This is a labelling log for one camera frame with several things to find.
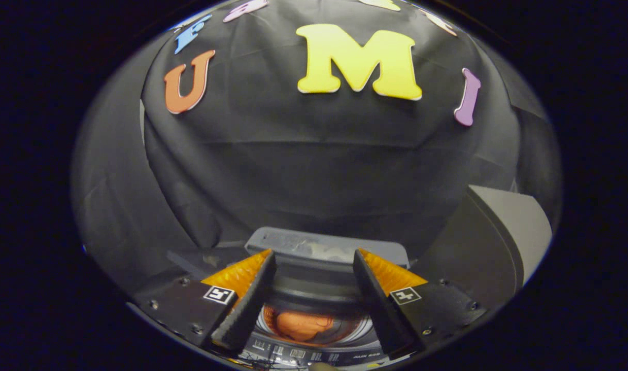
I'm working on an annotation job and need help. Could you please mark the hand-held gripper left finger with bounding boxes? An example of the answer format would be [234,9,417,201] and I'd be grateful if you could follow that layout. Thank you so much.
[133,249,277,356]

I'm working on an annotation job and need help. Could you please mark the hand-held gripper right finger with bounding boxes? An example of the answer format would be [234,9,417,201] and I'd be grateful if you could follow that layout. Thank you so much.
[352,248,487,359]

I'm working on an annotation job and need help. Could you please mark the orange polo shirt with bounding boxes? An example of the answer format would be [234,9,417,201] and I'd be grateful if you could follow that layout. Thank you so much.
[275,311,336,342]

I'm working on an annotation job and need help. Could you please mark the grey washing machine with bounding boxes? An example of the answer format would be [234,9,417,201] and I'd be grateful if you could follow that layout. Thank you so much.
[164,227,412,369]

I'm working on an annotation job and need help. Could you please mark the beige cabinet with dark top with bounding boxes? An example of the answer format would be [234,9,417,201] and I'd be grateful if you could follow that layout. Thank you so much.
[411,184,554,311]

